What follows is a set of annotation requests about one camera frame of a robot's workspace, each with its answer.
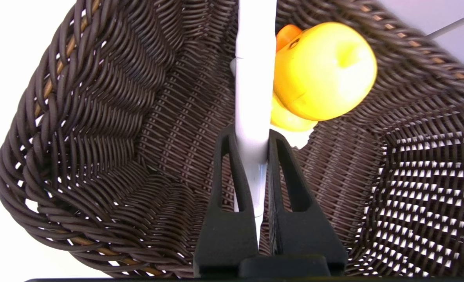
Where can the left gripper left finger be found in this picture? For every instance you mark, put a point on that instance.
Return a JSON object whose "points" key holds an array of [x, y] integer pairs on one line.
{"points": [[226, 235]]}

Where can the yellow duck toy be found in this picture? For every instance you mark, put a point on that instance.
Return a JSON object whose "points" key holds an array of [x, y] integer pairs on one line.
{"points": [[325, 70]]}

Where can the dark brown wicker basket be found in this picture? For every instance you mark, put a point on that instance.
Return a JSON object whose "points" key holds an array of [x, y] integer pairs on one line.
{"points": [[98, 137]]}

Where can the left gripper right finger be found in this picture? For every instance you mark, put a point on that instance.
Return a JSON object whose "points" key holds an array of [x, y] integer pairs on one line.
{"points": [[302, 235]]}

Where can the white marker pen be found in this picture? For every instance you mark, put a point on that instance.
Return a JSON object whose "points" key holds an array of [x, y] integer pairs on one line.
{"points": [[255, 78]]}

